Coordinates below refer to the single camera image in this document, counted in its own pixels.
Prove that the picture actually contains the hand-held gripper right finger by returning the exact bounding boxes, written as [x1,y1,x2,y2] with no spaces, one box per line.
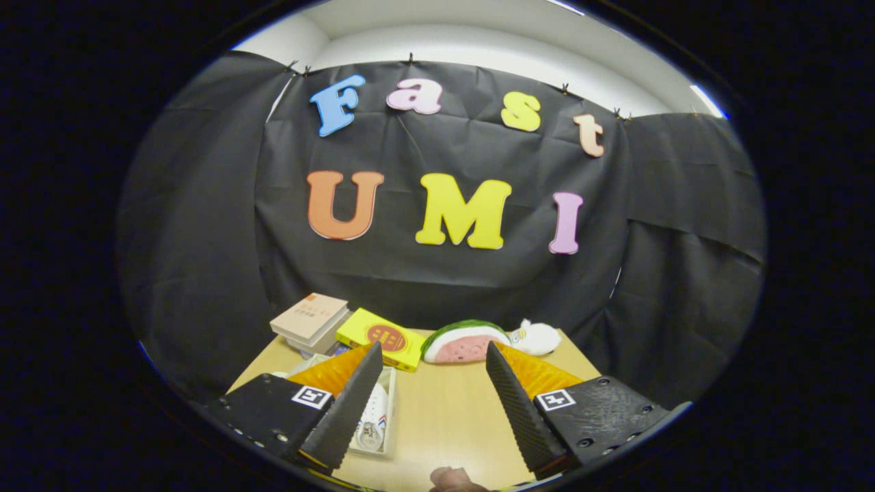
[485,340,691,479]

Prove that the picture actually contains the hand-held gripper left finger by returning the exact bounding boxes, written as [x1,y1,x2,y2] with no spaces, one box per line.
[205,342,384,476]

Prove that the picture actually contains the white canvas shoe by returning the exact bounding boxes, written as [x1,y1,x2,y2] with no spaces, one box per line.
[354,383,390,452]

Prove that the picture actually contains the beige storage box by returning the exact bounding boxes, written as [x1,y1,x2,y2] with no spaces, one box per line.
[270,352,399,457]

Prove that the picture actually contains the white plush toy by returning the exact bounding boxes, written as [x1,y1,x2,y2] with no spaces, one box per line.
[507,318,563,357]

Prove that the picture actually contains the yellow book with red circle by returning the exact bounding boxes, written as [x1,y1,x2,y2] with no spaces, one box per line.
[335,307,428,373]

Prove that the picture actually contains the watermelon slice plush toy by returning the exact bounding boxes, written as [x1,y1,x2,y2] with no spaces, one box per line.
[420,319,512,364]

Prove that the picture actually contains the small ceiling light panel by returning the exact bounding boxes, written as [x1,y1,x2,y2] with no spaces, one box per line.
[690,83,727,118]

